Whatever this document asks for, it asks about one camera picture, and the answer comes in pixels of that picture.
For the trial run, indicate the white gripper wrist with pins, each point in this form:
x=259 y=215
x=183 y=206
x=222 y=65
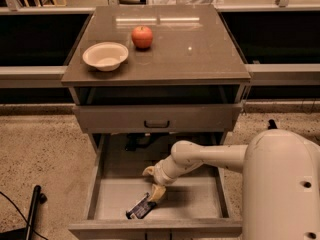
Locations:
x=160 y=174

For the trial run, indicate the blue rxbar wrapper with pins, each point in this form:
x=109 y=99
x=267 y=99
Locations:
x=142 y=208

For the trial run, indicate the grey drawer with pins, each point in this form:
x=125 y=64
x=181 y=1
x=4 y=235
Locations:
x=195 y=207
x=157 y=118

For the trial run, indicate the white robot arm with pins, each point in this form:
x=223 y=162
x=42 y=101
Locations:
x=280 y=190

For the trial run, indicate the closed grey top drawer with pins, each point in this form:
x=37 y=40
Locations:
x=157 y=118

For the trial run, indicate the grey cabinet with glossy top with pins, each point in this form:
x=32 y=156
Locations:
x=191 y=61

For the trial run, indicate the black stand leg left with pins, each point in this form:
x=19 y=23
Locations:
x=38 y=197

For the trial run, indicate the black stand leg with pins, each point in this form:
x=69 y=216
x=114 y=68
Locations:
x=272 y=124
x=38 y=197

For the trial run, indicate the black stand leg right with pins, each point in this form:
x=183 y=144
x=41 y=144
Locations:
x=272 y=124

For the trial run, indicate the white paper bowl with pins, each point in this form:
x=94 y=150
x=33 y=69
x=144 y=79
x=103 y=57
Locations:
x=105 y=56

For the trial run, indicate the red apple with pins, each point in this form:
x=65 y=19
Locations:
x=142 y=37

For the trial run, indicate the grey metal railing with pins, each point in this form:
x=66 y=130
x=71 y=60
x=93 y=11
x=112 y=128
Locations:
x=49 y=76

